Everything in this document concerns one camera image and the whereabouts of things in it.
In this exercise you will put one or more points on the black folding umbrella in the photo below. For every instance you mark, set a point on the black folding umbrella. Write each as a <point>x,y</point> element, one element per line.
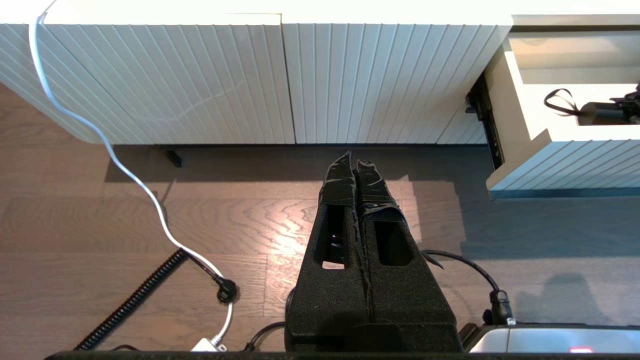
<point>600,114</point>

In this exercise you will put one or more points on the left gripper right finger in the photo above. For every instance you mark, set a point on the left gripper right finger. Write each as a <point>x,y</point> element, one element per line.
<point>410,300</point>

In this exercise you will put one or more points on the white fluted drawer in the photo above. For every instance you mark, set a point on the white fluted drawer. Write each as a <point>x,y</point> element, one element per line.
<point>575,165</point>

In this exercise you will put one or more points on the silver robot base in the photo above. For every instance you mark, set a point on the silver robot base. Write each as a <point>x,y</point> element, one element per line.
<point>550,340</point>

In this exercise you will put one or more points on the white fluted curved cabinet panel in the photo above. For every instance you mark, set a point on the white fluted curved cabinet panel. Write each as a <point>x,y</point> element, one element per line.
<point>175,75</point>

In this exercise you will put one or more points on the black drawer slide rail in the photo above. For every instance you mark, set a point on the black drawer slide rail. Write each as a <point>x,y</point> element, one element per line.
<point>492,135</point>

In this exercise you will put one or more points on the white fluted flat cabinet door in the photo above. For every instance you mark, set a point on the white fluted flat cabinet door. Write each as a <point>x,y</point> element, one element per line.
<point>375,75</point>

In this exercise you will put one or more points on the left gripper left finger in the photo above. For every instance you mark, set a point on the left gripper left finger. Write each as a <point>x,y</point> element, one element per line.
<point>325,300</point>

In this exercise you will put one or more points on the white power strip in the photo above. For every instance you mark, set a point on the white power strip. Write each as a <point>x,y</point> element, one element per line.
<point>205,345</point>

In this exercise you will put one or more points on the cream TV cabinet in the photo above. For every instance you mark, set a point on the cream TV cabinet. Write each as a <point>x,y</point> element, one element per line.
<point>400,10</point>

